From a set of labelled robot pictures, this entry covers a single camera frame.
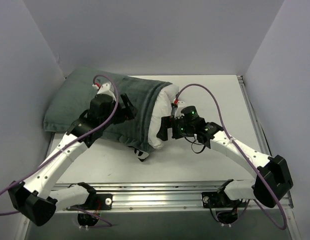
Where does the white pillow insert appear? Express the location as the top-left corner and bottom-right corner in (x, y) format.
(147, 84), (181, 151)

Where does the zebra and grey plush pillowcase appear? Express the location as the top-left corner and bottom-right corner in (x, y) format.
(43, 68), (179, 162)

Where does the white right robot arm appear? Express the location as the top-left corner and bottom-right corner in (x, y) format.
(157, 105), (294, 208)

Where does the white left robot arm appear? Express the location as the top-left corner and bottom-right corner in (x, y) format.
(8, 93), (137, 226)

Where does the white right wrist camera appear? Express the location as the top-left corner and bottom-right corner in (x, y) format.
(171, 98), (187, 118)

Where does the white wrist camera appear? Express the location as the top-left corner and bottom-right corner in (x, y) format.
(92, 82), (117, 103)
(171, 98), (187, 118)

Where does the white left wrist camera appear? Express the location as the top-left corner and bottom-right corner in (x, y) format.
(92, 82), (117, 103)

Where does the aluminium left side rail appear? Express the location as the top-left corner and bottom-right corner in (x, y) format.
(43, 132), (55, 162)

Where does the aluminium rail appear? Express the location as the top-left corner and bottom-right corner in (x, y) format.
(43, 132), (55, 162)
(236, 75), (293, 201)

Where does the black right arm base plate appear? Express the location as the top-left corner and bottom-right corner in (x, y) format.
(201, 191), (247, 209)

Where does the aluminium front rail frame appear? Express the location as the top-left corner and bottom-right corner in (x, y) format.
(21, 180), (295, 215)

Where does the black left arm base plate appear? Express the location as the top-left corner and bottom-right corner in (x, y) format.
(67, 193), (113, 211)

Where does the aluminium right side rail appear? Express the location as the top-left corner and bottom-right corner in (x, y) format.
(236, 75), (293, 201)

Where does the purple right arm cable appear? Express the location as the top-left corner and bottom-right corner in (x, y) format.
(173, 83), (288, 231)

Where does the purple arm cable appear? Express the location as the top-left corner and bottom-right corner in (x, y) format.
(173, 83), (288, 231)
(0, 74), (120, 228)

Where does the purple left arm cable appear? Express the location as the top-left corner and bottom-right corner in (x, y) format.
(0, 74), (120, 228)

